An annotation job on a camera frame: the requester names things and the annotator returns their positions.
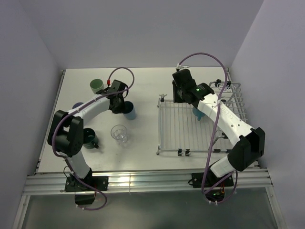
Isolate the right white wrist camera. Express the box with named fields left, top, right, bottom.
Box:
left=175, top=63, right=190, bottom=72

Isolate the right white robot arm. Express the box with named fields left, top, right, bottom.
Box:
left=173, top=69, right=265, bottom=186

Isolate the white wire dish rack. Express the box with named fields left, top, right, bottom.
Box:
left=156, top=79, right=247, bottom=157

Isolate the aluminium mounting rail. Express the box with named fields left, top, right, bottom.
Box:
left=22, top=166, right=273, bottom=196

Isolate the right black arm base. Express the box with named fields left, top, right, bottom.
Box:
left=187, top=172, right=233, bottom=199

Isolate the blue flowered mug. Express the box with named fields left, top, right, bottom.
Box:
left=192, top=107, right=205, bottom=121

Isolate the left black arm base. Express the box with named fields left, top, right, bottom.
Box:
left=64, top=175, right=109, bottom=208

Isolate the dark green mug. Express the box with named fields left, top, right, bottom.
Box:
left=83, top=128, right=99, bottom=149

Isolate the plain blue cup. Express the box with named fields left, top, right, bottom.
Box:
left=122, top=101, right=137, bottom=120

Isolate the clear plastic glass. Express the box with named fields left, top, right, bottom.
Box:
left=111, top=125, right=128, bottom=145

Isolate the lilac plastic cup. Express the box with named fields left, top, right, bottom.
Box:
left=72, top=102, right=83, bottom=110

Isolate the green ceramic cup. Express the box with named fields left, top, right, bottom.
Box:
left=90, top=79, right=104, bottom=94

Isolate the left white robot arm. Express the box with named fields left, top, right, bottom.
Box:
left=47, top=80, right=128, bottom=190

